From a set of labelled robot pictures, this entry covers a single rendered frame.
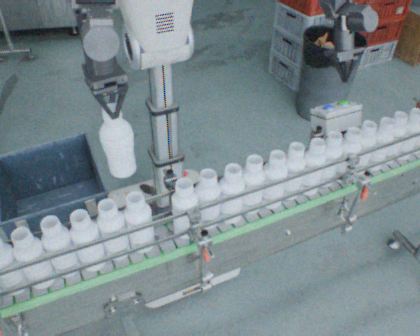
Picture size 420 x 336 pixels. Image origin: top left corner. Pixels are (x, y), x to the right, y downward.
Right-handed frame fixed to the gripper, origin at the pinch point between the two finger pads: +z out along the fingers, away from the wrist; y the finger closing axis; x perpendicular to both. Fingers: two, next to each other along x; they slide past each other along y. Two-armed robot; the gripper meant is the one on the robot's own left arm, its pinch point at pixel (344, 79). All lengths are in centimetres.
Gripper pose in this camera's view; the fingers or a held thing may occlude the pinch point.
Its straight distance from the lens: 125.9
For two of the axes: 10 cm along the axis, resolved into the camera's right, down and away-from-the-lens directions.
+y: 9.1, -2.8, 3.0
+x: -3.9, -3.3, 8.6
